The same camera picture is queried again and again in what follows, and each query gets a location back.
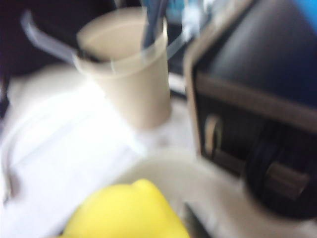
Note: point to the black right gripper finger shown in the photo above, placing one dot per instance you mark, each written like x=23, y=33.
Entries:
x=195, y=223

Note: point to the beige paper pulp box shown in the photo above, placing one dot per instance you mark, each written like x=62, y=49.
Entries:
x=203, y=188

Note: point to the black pen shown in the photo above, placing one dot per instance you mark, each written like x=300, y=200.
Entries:
x=152, y=22

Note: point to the wooden black desk organizer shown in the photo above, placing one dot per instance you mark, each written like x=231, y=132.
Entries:
x=247, y=74

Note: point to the beige paper cup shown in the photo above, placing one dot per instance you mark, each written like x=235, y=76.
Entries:
x=133, y=94

